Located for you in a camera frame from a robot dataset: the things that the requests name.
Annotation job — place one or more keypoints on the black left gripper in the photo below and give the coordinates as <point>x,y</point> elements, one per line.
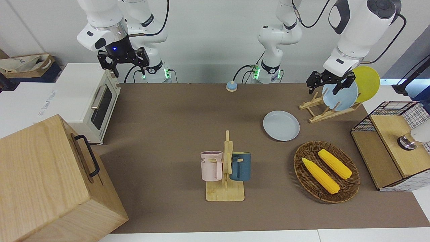
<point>331,78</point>

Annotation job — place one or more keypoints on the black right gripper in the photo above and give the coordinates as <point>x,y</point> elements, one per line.
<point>119,48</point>

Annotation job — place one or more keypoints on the gray plate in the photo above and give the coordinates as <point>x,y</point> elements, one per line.
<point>281,125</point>

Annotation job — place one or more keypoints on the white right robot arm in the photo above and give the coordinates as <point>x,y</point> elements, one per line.
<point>100,16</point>

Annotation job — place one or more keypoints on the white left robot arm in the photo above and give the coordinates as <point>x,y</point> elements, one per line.
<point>362,27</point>

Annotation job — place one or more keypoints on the light blue plate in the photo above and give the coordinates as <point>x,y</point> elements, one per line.
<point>344,97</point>

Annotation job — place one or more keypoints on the wooden plate rack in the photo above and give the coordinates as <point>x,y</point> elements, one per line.
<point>322,116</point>

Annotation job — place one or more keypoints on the yellow plate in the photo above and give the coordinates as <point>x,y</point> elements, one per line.
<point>369,84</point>

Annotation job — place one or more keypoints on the white toaster oven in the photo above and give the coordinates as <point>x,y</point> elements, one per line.
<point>84,87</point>

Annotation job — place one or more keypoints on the brown table mat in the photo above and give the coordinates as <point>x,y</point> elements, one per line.
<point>168,111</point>

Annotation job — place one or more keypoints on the yellow corn cob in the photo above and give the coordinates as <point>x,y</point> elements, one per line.
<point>320,176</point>
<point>336,164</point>

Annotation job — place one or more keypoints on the brown cardboard box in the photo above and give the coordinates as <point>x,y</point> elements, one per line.
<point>37,73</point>

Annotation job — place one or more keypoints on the brown wicker basket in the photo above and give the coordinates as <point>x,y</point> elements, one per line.
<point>327,169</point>

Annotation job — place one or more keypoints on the white object with metal base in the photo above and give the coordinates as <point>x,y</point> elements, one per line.
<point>407,142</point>

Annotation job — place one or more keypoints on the small blue wooden bell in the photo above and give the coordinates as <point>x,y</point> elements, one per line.
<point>231,86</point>

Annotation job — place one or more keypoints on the white cloth bag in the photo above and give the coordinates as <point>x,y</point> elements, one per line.
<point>20,64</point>

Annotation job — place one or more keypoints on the teal blue mug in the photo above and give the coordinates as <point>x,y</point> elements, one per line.
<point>243,166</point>

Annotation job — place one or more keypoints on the pink mug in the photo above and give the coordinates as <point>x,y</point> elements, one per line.
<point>210,168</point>

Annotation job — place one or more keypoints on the wooden drawer cabinet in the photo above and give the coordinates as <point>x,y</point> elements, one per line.
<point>43,181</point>

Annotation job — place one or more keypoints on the wooden mug tree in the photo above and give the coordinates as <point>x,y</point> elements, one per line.
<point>225,193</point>

